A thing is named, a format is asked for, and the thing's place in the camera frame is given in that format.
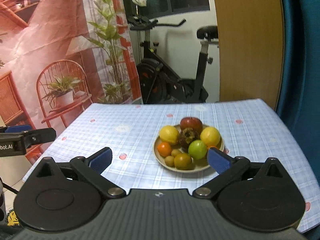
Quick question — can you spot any printed pink backdrop cloth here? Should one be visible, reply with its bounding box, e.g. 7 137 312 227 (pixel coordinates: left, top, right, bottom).
0 0 144 165

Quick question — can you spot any green apple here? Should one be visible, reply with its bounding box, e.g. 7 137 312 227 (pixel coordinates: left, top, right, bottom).
188 140 207 160

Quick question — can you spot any beige plate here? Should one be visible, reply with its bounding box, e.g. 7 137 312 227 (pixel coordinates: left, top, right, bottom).
154 124 225 173

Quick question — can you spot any brown-orange round fruit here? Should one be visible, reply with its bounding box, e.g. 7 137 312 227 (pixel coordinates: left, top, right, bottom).
174 153 194 170

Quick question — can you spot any red apple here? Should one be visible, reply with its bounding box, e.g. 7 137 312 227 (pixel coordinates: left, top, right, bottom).
180 116 203 133

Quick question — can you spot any blue plaid tablecloth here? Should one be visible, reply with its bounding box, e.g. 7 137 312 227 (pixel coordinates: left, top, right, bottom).
22 99 320 234

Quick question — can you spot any yellow lemon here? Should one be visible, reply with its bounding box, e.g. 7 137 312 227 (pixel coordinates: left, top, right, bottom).
159 125 180 145
200 126 221 146

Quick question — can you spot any black exercise bike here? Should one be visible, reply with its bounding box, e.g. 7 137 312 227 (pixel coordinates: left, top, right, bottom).
127 15 219 105

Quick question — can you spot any blue curtain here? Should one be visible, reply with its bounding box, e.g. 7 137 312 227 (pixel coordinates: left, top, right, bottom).
276 0 320 153

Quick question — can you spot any dark purple mangosteen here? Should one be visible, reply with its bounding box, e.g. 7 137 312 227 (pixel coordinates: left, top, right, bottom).
178 127 200 148

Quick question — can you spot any wooden door panel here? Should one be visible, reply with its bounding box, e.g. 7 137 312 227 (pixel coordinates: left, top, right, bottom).
214 0 284 109

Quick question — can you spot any small brown kiwi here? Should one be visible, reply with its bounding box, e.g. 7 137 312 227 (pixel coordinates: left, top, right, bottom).
171 149 182 158
164 155 175 167

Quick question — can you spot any orange tangerine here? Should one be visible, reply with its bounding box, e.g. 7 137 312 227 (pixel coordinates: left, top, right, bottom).
157 142 172 158

